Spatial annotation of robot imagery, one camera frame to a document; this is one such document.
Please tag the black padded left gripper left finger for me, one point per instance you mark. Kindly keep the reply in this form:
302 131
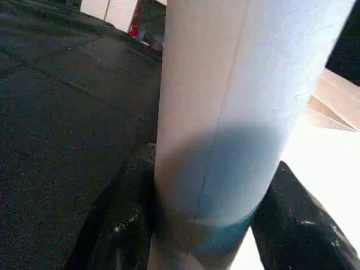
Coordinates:
121 213

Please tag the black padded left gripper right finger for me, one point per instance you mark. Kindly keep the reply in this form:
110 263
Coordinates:
298 230

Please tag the white plastic table top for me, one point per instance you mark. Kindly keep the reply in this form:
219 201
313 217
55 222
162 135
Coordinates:
323 154

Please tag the white plastic table leg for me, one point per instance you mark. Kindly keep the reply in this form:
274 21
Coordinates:
225 84

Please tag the black glossy mat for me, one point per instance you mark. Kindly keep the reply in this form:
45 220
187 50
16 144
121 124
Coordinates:
56 112

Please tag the red packet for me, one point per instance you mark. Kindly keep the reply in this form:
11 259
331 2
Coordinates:
135 25

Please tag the white glass-door cabinet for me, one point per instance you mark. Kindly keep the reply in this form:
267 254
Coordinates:
118 11

